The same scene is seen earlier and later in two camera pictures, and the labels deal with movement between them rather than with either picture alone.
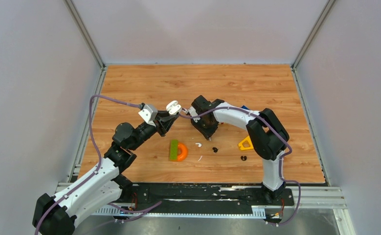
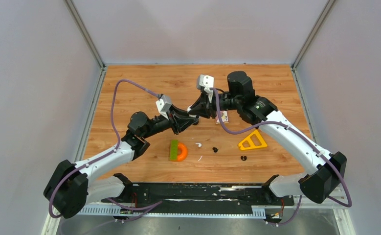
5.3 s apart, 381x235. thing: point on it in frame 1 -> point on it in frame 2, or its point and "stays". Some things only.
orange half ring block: x=184 y=153 stays
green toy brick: x=173 y=150 stays
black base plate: x=239 y=194 stays
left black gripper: x=166 y=120 -> x=179 y=120
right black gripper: x=208 y=133 -> x=205 y=108
